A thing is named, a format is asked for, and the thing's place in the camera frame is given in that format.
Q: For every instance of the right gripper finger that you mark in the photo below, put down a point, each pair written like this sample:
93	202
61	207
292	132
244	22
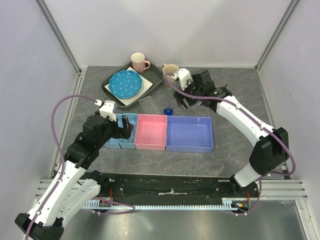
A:
184	105
178	99

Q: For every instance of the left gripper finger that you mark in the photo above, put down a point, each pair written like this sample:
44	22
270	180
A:
126	124
125	133

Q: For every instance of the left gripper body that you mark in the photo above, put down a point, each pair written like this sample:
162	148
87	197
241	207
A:
112	127

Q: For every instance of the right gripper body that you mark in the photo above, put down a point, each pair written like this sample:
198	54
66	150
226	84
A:
191	101

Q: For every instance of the blue base graduated cylinder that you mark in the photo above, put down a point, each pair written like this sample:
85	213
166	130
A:
168	111

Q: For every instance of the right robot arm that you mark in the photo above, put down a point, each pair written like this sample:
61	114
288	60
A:
270	145

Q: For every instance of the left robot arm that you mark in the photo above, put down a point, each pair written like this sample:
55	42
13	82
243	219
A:
49	217

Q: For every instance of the light blue bin right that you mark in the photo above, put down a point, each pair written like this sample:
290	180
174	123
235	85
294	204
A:
130	143

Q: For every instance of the pink bin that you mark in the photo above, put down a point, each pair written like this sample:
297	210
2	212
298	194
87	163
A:
151	132

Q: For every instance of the large purple bin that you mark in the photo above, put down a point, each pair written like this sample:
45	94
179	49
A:
189	134

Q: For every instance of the beige green floral mug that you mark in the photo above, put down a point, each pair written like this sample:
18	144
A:
168	71

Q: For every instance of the dark grey tray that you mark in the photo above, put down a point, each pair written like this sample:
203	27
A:
152	79

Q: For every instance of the blue polka dot plate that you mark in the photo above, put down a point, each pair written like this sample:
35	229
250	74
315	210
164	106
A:
125	84

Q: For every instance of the pink mug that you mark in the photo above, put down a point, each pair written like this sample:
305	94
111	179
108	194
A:
139	62

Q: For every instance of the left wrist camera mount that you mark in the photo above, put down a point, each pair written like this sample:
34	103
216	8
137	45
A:
107	109

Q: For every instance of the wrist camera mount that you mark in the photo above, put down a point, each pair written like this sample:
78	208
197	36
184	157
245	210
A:
107	109
184	77

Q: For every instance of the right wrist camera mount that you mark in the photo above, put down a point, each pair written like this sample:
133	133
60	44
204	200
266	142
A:
184	77

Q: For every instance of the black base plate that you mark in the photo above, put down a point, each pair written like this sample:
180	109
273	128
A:
165	190

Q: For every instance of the light blue cable duct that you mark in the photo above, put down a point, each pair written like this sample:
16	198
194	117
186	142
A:
101	205

